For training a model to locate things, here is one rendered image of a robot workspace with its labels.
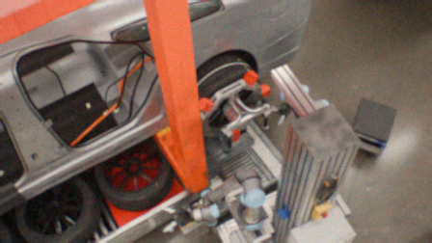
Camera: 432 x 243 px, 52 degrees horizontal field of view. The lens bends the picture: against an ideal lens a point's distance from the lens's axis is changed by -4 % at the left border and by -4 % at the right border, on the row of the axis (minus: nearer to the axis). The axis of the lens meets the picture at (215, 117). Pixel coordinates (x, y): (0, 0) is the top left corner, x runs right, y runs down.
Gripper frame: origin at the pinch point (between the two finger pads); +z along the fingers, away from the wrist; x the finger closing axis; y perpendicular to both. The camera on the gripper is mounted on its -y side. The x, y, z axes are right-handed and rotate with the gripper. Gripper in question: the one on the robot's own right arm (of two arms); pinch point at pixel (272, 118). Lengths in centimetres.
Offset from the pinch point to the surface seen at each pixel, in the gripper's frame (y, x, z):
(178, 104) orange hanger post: 91, 5, 77
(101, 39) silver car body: 102, -57, 96
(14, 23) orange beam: 187, -1, 135
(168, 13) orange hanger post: 160, 3, 74
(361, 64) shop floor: -87, -42, -162
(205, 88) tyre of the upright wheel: 30, -35, 38
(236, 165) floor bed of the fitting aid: -77, -12, 24
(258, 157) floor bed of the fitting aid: -81, -9, 1
